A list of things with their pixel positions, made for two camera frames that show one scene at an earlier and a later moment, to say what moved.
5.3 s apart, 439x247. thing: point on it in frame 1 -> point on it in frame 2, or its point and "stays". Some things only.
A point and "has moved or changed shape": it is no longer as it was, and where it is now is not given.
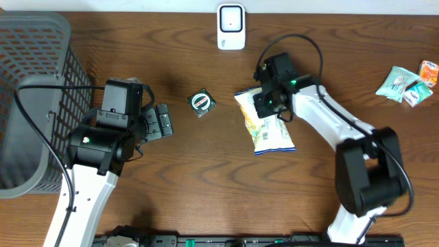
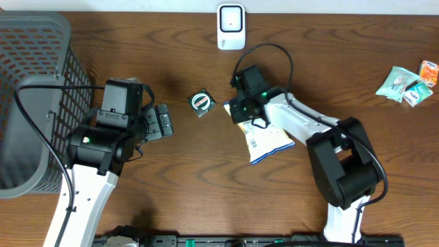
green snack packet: x=394 y=84 stays
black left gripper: x=156 y=117 stays
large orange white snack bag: x=269 y=134 has moved or changed shape
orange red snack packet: x=429 y=72 stays
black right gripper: x=261 y=110 -> x=235 y=115
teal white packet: x=416 y=92 stays
